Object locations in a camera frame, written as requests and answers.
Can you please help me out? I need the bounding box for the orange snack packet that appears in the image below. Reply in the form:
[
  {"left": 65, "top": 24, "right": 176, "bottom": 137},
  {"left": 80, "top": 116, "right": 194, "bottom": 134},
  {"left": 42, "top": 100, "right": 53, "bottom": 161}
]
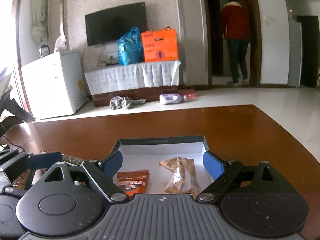
[{"left": 117, "top": 170, "right": 150, "bottom": 198}]

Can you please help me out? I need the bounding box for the tan pastry packet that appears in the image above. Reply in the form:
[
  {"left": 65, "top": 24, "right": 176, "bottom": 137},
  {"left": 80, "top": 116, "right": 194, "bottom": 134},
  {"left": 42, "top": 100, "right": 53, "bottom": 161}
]
[{"left": 159, "top": 157, "right": 201, "bottom": 199}]

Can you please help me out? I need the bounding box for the grey crumpled cloth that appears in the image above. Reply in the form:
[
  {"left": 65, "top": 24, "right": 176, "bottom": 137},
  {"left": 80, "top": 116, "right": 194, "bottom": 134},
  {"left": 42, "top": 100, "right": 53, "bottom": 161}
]
[{"left": 109, "top": 96, "right": 146, "bottom": 110}]

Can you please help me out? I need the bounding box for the orange cardboard box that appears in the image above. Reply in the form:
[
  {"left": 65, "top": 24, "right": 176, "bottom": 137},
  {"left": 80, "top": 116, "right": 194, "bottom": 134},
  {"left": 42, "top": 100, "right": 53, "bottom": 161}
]
[{"left": 141, "top": 27, "right": 179, "bottom": 62}]

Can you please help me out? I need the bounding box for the grey refrigerator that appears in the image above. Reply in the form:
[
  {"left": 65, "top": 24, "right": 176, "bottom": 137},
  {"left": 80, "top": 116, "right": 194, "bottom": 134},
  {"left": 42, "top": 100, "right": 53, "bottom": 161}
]
[{"left": 287, "top": 18, "right": 303, "bottom": 87}]

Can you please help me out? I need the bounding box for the kettle on freezer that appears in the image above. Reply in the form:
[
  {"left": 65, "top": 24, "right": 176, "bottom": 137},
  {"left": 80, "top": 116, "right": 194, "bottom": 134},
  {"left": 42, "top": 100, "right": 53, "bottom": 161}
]
[{"left": 39, "top": 44, "right": 50, "bottom": 57}]

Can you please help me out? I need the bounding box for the black wall television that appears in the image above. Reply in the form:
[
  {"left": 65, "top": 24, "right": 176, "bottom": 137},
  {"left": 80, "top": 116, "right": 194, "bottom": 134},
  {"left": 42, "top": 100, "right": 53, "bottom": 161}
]
[{"left": 85, "top": 2, "right": 148, "bottom": 47}]

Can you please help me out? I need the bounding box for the purple white detergent bottle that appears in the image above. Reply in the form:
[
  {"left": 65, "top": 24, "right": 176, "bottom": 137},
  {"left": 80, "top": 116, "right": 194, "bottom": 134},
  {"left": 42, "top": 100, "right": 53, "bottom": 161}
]
[{"left": 159, "top": 93, "right": 187, "bottom": 105}]

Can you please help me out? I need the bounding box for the black office chair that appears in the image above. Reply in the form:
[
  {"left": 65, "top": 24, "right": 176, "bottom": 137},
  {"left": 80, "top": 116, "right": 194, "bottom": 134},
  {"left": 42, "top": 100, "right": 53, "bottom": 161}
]
[{"left": 0, "top": 67, "right": 36, "bottom": 140}]

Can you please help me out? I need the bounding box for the white chest freezer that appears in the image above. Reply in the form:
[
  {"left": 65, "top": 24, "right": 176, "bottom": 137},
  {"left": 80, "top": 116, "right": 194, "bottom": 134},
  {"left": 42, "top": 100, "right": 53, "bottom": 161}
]
[{"left": 22, "top": 50, "right": 87, "bottom": 120}]

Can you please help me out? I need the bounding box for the grey shallow cardboard box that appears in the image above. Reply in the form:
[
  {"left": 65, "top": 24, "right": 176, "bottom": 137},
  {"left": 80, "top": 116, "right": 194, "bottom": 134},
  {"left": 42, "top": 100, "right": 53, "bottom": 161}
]
[{"left": 111, "top": 135, "right": 213, "bottom": 194}]

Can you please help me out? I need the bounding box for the white cloth covered cabinet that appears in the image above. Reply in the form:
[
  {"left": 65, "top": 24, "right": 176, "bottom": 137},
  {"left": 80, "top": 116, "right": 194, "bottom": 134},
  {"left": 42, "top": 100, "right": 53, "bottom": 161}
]
[{"left": 85, "top": 60, "right": 181, "bottom": 107}]

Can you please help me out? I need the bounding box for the person in red jacket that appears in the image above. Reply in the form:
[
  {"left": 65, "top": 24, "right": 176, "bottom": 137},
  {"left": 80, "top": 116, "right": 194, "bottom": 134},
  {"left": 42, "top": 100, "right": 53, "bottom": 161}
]
[{"left": 220, "top": 0, "right": 251, "bottom": 87}]

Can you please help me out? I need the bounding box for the brown snack packets pile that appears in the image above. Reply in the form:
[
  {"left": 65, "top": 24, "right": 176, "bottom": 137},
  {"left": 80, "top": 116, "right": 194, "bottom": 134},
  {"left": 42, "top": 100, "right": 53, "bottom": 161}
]
[{"left": 62, "top": 154, "right": 84, "bottom": 166}]

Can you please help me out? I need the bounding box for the blue plastic bag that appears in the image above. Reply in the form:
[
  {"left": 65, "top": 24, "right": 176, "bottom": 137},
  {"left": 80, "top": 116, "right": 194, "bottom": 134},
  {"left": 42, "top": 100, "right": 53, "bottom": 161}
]
[{"left": 117, "top": 27, "right": 144, "bottom": 66}]

